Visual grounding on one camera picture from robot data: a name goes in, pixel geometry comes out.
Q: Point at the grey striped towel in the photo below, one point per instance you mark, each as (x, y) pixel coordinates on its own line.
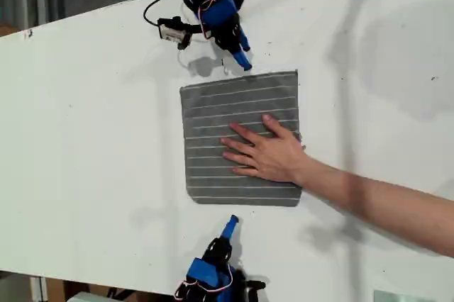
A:
(216, 110)

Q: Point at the person's left hand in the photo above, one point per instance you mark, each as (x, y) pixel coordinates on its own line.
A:
(273, 153)

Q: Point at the white box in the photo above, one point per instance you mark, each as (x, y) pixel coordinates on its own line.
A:
(87, 297)

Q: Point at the white table leg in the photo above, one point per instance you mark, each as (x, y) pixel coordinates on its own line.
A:
(38, 289)

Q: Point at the black camera stalk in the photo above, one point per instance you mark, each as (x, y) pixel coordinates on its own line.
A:
(198, 28)

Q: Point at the small camera box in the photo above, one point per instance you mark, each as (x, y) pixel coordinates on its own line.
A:
(254, 289)
(172, 33)

